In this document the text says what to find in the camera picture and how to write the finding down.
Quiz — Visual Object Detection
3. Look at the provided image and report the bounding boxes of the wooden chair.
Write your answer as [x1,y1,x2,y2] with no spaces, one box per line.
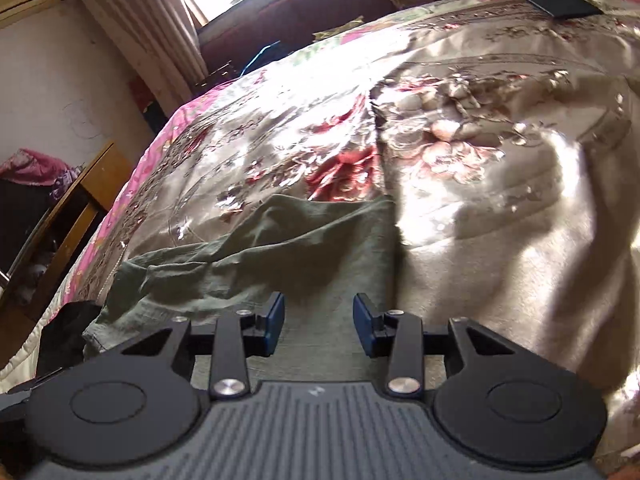
[0,140,135,324]

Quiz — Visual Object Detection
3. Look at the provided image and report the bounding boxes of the floral satin bedspread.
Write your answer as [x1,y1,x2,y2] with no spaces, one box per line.
[0,0,640,461]

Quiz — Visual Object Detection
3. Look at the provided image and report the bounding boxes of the pink patterned cloth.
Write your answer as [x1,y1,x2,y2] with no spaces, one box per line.
[0,147,84,189]

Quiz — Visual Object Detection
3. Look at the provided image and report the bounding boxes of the olive green pants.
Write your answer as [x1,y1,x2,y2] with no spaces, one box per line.
[82,194,401,397]

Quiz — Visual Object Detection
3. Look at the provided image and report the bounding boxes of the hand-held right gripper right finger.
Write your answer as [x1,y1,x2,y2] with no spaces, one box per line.
[352,292,524,397]

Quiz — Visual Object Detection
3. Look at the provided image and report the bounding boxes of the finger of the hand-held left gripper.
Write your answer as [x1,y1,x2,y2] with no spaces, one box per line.
[0,367,64,412]

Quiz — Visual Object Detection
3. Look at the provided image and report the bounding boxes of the black phone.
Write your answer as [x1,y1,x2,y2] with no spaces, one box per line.
[525,0,605,22]

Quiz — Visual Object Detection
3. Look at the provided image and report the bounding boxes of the blue cable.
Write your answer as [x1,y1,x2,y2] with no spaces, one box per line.
[242,41,282,74]

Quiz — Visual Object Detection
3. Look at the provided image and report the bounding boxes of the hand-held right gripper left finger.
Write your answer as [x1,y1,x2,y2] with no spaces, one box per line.
[120,291,287,402]

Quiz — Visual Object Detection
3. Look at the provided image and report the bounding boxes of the black cloth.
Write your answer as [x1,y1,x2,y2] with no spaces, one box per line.
[36,300,104,379]

